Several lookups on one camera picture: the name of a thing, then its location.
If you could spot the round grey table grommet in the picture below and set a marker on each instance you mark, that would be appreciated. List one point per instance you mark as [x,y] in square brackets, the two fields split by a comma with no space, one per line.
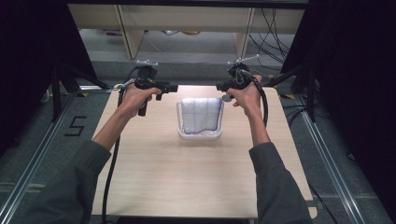
[226,99]

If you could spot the white cloth with purple edge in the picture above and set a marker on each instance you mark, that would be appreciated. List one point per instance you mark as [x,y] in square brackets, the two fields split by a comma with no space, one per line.
[200,115]

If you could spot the person's right hand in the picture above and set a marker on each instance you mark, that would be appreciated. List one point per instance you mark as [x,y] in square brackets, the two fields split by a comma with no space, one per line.
[249,96]

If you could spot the dark curtain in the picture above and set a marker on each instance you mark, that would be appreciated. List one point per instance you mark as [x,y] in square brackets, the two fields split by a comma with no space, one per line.
[31,62]
[358,77]

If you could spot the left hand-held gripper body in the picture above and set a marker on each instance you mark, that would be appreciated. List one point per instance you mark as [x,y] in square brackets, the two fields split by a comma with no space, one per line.
[147,74]

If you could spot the grey tape strip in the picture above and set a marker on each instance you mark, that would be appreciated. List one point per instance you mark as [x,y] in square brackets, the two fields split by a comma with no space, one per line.
[310,203]

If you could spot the person's left hand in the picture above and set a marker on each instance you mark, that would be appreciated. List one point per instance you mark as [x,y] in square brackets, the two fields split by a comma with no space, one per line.
[135,99]

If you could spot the aluminium floor rail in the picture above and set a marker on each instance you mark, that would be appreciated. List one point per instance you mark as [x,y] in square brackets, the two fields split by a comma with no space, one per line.
[37,155]
[327,161]

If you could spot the yellow object under desk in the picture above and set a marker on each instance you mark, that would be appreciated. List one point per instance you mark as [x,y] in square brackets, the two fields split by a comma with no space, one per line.
[190,32]

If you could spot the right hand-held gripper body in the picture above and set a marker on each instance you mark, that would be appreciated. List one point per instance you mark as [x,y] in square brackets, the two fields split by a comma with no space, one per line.
[239,74]

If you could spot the beige wooden desk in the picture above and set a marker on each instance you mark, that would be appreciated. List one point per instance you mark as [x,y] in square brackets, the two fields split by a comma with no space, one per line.
[186,17]

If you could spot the black metal stand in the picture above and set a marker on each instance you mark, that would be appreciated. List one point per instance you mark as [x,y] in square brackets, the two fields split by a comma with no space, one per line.
[311,93]
[56,93]

